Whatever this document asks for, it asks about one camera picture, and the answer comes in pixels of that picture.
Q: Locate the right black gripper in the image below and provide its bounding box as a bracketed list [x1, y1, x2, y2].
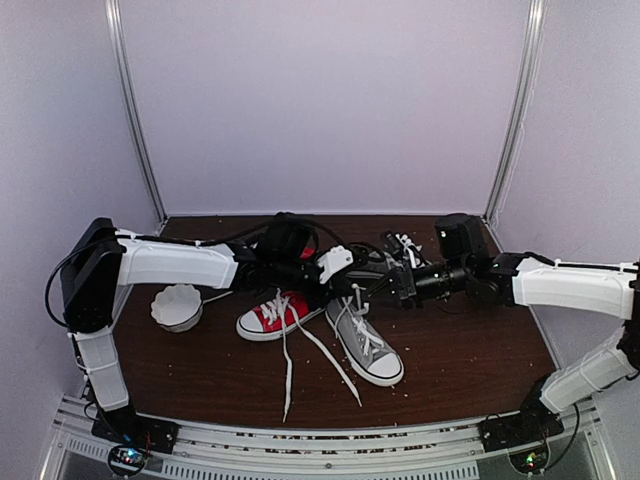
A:
[359, 258, 471, 312]

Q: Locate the grey sneaker with laces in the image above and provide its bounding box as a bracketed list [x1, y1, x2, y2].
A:
[325, 283, 404, 387]

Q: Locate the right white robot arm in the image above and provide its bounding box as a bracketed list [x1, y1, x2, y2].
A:
[376, 213, 639, 442]

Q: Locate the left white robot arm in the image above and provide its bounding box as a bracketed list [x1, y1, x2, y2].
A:
[44, 213, 357, 444]

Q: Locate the back red sneaker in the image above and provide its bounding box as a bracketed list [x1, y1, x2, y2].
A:
[300, 247, 316, 260]

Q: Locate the red sneaker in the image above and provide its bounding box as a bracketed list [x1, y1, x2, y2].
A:
[300, 247, 316, 260]
[235, 288, 363, 425]

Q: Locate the grey sneaker at back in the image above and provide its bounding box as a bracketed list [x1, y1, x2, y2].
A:
[347, 245, 400, 279]

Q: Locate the front red sneaker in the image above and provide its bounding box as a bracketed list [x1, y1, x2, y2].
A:
[235, 288, 363, 425]

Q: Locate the white fluted bowl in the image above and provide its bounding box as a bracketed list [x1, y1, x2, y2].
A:
[151, 284, 203, 333]

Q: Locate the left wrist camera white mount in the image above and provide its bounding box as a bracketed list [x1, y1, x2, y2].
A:
[316, 246, 354, 284]

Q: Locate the front aluminium rail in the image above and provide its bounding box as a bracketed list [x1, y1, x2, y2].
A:
[35, 396, 622, 479]

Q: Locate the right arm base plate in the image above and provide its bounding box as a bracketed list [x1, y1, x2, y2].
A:
[478, 411, 564, 452]

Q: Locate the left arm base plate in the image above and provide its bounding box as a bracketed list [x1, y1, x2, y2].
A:
[91, 416, 179, 454]

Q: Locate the left aluminium frame post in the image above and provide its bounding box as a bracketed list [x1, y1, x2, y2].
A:
[104, 0, 168, 224]

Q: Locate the aluminium frame post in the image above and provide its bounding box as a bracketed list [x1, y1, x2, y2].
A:
[484, 0, 547, 227]
[104, 0, 168, 224]

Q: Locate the right aluminium frame post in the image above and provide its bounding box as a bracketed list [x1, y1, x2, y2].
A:
[484, 0, 547, 227]

